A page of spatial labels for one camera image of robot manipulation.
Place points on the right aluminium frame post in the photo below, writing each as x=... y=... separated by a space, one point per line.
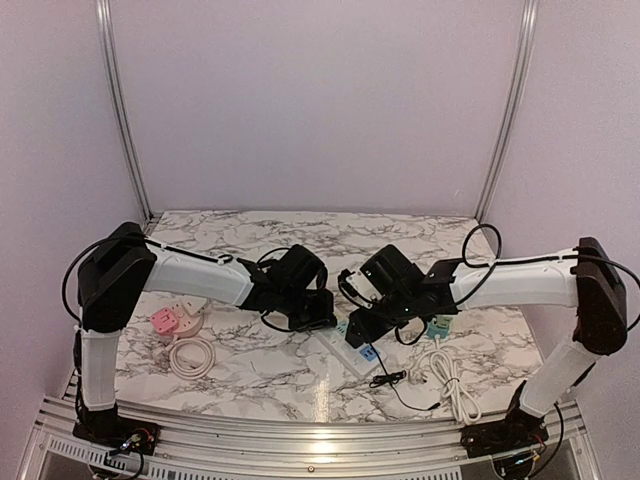
x=517 y=84

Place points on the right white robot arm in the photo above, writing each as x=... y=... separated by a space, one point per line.
x=583 y=278

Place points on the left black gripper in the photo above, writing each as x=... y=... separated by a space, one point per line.
x=324 y=315

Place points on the white plug on pink strip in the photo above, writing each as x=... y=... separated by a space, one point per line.
x=194 y=306

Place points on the pink cube socket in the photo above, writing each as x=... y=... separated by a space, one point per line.
x=165 y=322

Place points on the teal power strip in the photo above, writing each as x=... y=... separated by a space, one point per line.
x=438 y=327

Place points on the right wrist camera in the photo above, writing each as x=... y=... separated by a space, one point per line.
x=388 y=271

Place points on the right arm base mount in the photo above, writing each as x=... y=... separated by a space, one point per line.
x=517 y=430

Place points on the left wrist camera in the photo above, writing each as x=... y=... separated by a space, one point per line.
x=298 y=268

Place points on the white multicolour power strip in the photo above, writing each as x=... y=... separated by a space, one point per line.
x=360 y=361

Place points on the black power adapter with cable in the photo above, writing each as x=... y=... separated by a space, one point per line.
x=391 y=379

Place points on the aluminium frame post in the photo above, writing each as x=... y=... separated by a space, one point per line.
x=517 y=84
x=108 y=45

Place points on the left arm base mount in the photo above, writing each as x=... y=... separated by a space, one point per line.
x=122 y=434

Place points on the pink round power strip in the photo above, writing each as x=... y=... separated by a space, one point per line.
x=189 y=326

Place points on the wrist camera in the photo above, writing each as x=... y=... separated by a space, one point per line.
x=388 y=271
x=298 y=268

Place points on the aluminium front rail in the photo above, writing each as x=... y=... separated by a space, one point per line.
x=194 y=446

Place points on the left aluminium frame post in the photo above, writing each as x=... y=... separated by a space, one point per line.
x=108 y=45

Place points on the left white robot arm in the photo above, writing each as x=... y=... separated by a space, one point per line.
x=102 y=285

